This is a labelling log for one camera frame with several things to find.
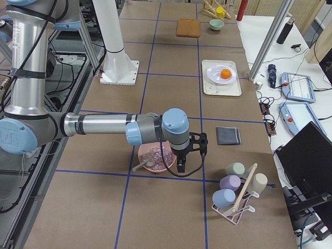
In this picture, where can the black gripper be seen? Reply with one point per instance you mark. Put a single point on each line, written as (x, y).
(180, 154)

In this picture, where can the white ceramic plate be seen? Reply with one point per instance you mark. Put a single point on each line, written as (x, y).
(213, 74)

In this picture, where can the orange fruit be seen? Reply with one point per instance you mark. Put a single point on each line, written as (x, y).
(226, 74)

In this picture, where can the cream bear serving tray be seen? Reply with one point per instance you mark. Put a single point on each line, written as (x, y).
(211, 88)

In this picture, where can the ice cubes in bowl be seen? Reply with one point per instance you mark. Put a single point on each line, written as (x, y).
(157, 157)

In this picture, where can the pink bowl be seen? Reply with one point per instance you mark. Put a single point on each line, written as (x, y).
(145, 148)

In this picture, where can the metal scoop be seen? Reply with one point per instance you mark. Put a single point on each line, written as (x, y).
(147, 160)

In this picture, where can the folded grey cloth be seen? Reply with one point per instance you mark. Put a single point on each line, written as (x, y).
(228, 136)

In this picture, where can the purple cup on rack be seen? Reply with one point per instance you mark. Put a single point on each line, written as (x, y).
(231, 182)

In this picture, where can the blue cup on rack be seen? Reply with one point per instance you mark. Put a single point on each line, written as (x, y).
(223, 198)

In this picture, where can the green cup on rack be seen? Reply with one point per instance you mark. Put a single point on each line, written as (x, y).
(236, 168)

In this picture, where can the beige cup on rack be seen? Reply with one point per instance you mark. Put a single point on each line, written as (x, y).
(258, 183)

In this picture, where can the small metal cylinder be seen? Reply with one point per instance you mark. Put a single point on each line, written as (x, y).
(258, 85)

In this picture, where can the teach pendant near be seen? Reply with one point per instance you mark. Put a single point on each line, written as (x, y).
(296, 115)

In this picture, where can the teach pendant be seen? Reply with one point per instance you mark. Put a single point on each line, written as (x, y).
(296, 115)
(297, 87)

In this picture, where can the black laptop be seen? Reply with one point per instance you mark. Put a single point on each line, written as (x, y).
(306, 160)

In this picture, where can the folded dark blue umbrella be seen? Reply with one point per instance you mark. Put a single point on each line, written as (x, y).
(271, 75)

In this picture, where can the wooden cutting board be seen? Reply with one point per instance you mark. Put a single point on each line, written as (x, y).
(188, 28)

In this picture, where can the teach pendant far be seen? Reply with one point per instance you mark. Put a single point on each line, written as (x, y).
(297, 87)

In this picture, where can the green ceramic bowl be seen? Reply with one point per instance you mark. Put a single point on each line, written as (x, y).
(216, 24)

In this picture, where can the wooden peg rack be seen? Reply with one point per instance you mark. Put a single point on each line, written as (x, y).
(210, 6)

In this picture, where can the yellow cup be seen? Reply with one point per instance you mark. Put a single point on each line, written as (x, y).
(220, 12)

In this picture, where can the black water bottle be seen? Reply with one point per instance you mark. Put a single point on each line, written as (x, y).
(285, 31)

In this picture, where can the red bottle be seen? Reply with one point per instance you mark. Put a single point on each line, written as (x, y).
(242, 9)

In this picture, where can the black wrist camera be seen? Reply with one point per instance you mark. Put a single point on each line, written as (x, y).
(198, 142)

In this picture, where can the white wire cup rack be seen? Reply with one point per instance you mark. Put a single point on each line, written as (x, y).
(233, 213)

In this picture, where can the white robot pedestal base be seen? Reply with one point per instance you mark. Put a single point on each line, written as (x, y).
(118, 68)

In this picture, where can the aluminium frame post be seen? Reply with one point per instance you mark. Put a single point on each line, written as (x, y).
(276, 23)

